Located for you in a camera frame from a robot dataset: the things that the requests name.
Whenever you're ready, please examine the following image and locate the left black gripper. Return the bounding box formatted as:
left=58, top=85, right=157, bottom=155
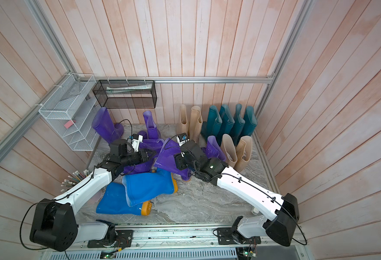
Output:
left=121, top=147, right=158, bottom=167

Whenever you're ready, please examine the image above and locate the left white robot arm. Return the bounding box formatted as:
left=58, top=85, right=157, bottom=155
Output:
left=29, top=139, right=157, bottom=252

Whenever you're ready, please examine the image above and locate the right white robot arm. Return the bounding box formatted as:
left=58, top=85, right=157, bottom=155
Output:
left=174, top=140, right=300, bottom=247

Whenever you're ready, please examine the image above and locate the blue boot upper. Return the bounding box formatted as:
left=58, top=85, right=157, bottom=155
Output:
left=122, top=169, right=178, bottom=207

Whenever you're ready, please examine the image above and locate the pink pencil cup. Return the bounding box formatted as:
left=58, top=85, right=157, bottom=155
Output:
left=61, top=169, right=95, bottom=193

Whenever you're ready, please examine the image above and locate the pink eraser block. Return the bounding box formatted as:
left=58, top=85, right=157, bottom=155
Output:
left=63, top=119, right=76, bottom=129

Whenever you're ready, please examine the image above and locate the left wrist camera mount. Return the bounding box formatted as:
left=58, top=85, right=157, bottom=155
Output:
left=131, top=134, right=143, bottom=152

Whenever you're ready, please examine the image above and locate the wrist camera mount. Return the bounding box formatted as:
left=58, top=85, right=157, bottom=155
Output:
left=176, top=133, right=189, bottom=146
left=131, top=134, right=143, bottom=152

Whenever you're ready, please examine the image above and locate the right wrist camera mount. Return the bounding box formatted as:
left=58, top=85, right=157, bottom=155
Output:
left=176, top=133, right=189, bottom=146

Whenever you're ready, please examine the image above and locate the black wire mesh basket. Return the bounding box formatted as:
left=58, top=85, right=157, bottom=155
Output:
left=93, top=79, right=158, bottom=109

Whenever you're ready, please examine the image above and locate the aluminium frame rail back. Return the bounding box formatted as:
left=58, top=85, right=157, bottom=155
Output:
left=94, top=76, right=274, bottom=84

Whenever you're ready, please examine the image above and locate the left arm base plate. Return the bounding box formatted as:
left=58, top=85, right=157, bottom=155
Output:
left=87, top=220, right=134, bottom=249

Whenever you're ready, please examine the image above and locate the white wire mesh shelf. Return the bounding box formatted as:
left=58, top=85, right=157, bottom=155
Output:
left=39, top=73, right=100, bottom=151

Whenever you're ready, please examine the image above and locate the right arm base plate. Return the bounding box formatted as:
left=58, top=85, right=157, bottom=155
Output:
left=213, top=227, right=261, bottom=245

